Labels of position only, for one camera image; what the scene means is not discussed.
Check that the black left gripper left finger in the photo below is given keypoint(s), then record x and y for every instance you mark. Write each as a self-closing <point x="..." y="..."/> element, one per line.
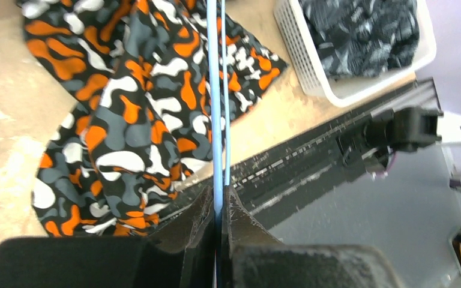
<point x="180" y="254"/>

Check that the dark leaf-print shorts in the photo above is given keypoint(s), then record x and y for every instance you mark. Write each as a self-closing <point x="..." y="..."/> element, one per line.
<point x="362" y="38"/>

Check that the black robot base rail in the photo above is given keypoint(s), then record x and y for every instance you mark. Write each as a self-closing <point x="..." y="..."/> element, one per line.
<point x="277" y="183"/>

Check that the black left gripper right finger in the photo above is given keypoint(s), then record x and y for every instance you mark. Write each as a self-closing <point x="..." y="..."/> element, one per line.
<point x="252" y="257"/>

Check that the blue hanger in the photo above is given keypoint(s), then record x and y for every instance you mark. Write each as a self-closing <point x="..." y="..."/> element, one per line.
<point x="220" y="103"/>

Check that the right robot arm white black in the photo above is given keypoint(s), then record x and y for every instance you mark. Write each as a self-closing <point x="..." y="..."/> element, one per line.
<point x="373" y="145"/>

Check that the orange camouflage shorts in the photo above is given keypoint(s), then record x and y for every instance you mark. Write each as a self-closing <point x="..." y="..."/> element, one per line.
<point x="138" y="71"/>

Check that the white plastic basket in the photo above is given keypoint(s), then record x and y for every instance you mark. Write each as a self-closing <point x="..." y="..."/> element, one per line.
<point x="345" y="92"/>

